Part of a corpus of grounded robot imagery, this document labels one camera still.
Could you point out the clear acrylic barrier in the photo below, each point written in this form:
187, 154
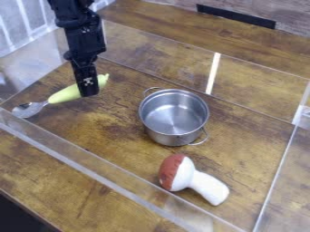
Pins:
80, 166

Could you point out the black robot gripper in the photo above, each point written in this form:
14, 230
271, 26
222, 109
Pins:
81, 25

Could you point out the green handled metal spoon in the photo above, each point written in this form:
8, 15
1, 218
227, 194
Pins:
28, 109

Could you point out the black strip on wall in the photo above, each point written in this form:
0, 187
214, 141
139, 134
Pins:
248, 19

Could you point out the plush mushroom toy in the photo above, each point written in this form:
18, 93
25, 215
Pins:
177, 175

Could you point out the small steel pot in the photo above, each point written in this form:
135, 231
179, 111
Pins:
173, 115

